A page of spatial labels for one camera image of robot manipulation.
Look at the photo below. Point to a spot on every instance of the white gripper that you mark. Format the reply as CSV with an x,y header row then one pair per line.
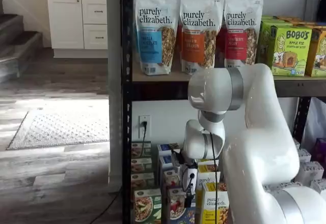
x,y
189,180

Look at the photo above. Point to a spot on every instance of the blue and white cereal box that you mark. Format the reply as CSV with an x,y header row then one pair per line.
x,y
172,179
177,206
166,161
166,149

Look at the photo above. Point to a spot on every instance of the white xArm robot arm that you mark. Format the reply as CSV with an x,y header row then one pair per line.
x,y
254,132

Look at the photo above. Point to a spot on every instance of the black metal shelf rack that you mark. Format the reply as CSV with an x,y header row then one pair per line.
x,y
158,90

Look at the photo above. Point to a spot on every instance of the green Bobo's apple pie box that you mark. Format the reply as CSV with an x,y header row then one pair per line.
x,y
265,38
291,53

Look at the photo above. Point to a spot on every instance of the yellow Bobo's snack box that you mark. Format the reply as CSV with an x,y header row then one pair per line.
x,y
293,20
317,53

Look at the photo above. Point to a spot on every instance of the white patterned-top carton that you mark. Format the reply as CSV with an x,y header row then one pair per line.
x,y
318,184
289,185
296,143
310,170
304,155

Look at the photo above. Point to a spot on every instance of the purple package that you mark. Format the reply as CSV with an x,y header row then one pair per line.
x,y
321,150

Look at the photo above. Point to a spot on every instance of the grey floor rug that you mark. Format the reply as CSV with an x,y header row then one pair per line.
x,y
63,132

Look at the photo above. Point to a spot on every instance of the white plastic bag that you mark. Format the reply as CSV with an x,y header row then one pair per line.
x,y
315,119

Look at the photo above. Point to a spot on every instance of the orange purely elizabeth granola bag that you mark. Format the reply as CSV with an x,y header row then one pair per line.
x,y
198,35

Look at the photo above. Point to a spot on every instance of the red purely elizabeth granola bag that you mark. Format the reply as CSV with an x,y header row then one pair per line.
x,y
242,40

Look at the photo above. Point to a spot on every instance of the blue purely elizabeth granola bag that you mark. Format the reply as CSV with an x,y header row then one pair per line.
x,y
155,30

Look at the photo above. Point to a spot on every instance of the white drawer cabinet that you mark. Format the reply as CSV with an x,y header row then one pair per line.
x,y
66,23

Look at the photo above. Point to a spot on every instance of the brown staircase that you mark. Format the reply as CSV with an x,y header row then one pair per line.
x,y
15,40

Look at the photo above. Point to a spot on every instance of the dark hanging fabric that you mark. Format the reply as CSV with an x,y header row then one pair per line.
x,y
322,0

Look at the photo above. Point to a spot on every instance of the white wall outlet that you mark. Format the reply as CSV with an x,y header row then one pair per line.
x,y
146,132

